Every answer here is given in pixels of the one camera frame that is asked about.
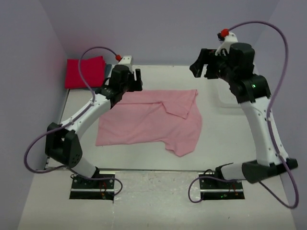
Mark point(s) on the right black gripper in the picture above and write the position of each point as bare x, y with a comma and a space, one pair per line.
208, 64

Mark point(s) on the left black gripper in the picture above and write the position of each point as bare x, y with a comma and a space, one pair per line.
135, 83

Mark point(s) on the pink t shirt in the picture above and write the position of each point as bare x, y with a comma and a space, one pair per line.
169, 116

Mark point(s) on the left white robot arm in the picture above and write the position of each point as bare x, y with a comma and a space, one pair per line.
63, 140

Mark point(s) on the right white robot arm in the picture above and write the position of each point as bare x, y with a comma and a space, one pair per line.
253, 95

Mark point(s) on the folded teal t shirt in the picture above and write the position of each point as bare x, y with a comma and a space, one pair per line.
108, 69

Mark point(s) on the white plastic basket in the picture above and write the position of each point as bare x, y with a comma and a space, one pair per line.
226, 98

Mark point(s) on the folded red t shirt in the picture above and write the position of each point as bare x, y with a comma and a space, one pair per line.
93, 71

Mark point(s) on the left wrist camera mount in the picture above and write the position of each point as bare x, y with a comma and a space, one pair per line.
125, 60

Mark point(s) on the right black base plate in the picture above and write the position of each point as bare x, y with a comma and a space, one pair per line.
214, 190

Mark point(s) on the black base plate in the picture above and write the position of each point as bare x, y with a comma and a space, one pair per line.
82, 189
214, 190

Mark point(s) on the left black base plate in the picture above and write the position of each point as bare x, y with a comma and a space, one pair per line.
82, 189

